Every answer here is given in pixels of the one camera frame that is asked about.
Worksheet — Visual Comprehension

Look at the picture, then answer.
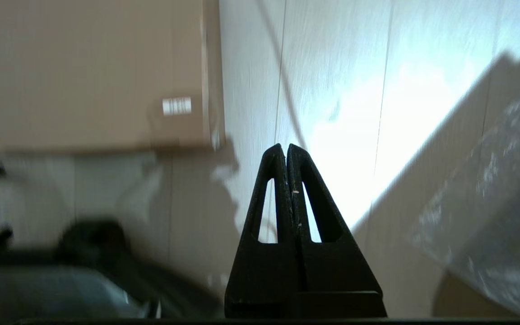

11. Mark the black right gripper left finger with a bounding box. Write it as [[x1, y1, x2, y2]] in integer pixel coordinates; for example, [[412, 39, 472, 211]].
[[224, 144, 308, 319]]

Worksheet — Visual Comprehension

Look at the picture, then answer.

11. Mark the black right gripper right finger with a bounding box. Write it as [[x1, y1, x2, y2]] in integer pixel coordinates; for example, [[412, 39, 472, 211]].
[[286, 144, 388, 319]]

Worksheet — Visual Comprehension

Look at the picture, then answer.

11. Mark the brown cardboard shoe box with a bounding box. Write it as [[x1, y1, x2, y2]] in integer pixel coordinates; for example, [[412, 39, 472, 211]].
[[0, 0, 227, 156]]

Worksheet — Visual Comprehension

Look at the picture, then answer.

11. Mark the black silver robot base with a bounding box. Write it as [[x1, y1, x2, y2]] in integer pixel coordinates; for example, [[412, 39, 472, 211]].
[[0, 158, 224, 319]]

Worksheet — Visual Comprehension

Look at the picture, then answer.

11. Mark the clear crinkled plastic wrap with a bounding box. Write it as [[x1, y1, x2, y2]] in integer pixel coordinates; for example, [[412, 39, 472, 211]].
[[407, 77, 520, 319]]

